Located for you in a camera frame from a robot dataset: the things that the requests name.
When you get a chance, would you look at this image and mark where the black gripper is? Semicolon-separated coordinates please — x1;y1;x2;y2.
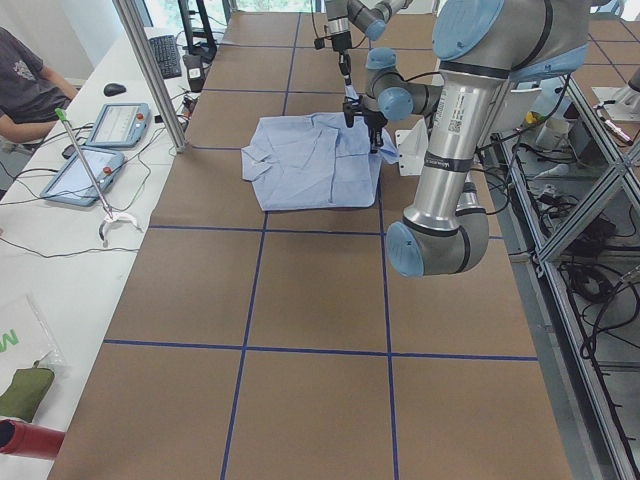
342;96;388;153
314;31;352;86

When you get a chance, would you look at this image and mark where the light blue striped shirt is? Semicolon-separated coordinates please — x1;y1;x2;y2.
241;112;398;211

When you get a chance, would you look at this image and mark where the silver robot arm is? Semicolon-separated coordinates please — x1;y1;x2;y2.
312;0;413;86
365;1;591;277

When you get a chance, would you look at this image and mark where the black handheld device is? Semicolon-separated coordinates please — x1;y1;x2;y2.
183;54;206;93

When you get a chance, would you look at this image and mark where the black keyboard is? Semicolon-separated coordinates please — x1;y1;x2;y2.
148;35;182;79

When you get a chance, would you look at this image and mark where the far blue teach pendant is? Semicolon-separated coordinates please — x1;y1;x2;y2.
86;103;150;149

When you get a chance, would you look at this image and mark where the blue teach pendant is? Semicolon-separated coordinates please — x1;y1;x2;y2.
40;147;125;207
86;103;150;149

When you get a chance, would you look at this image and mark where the black computer mouse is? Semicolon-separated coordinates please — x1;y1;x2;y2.
103;82;127;97

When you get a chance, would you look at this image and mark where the silver reacher grabber stick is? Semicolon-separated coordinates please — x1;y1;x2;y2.
55;108;142;247

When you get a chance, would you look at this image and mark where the near blue teach pendant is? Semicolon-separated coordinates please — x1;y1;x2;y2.
40;147;125;207

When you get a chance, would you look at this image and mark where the seated person in grey shirt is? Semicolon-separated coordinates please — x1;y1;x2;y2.
1;28;78;144

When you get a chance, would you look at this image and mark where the white plastic bag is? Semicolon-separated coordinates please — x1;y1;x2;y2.
1;294;70;387

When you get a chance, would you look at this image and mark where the olive green cloth pouch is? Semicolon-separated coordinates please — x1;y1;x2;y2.
1;367;55;422

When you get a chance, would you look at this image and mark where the red cylinder object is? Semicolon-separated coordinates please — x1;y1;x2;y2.
1;419;65;460

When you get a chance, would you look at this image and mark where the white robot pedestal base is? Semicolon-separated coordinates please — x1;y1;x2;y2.
395;118;429;176

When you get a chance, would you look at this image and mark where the aluminium frame post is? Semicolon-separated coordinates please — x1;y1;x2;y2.
112;0;187;153

